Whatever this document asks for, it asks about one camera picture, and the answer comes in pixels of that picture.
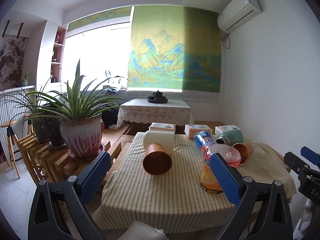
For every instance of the rolled-up landscape roller blind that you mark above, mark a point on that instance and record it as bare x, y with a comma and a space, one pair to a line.
100, 18

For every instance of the white cylindrical cup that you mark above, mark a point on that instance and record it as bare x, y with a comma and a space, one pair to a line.
158, 138

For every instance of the striped tablecloth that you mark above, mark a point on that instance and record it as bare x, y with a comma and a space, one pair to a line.
155, 195

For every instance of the spider plant in dark pot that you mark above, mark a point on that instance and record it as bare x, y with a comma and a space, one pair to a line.
42, 127

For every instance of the white slatted radiator cover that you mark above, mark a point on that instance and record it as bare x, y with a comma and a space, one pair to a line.
15, 105

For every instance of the green thermos flask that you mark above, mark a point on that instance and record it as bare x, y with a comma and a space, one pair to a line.
231, 137

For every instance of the landscape painted roller blind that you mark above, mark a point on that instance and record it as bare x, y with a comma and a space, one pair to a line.
172, 55

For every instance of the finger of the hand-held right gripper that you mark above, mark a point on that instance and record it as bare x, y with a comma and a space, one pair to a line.
308, 152
295, 161

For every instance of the black bag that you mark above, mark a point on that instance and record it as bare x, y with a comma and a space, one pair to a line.
110, 117

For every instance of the white cloth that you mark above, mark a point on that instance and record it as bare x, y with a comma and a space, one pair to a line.
147, 231

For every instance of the low table with lace cloth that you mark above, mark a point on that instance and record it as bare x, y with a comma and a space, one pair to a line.
155, 112

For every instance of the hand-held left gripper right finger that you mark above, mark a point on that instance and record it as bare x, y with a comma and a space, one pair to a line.
226, 177

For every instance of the white fabric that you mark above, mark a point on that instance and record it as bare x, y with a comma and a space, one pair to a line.
308, 220

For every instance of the pink wall shelf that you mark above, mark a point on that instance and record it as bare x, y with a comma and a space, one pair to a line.
57, 55

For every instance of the wooden stool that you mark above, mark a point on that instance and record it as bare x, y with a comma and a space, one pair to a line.
11, 142

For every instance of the spider plant in pink pot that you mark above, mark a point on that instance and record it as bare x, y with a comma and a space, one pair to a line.
81, 137

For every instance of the small potted plant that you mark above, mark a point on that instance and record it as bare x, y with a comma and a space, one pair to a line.
25, 78

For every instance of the large copper cup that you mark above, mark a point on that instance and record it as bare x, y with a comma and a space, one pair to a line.
157, 160

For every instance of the white air conditioner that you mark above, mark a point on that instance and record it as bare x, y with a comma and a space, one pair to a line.
237, 10

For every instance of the black tea set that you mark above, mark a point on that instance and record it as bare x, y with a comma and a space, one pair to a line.
157, 97

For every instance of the small copper cup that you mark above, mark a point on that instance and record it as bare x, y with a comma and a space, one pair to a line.
243, 151

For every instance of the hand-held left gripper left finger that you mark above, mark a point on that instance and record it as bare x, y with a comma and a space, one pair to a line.
96, 177

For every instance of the wooden plant stand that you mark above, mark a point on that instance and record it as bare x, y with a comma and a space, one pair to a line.
45, 157

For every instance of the orange drink plastic bottle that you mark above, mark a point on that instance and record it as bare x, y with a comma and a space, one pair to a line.
212, 156

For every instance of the ink painting wall scroll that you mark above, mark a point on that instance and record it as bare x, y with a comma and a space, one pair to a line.
11, 60

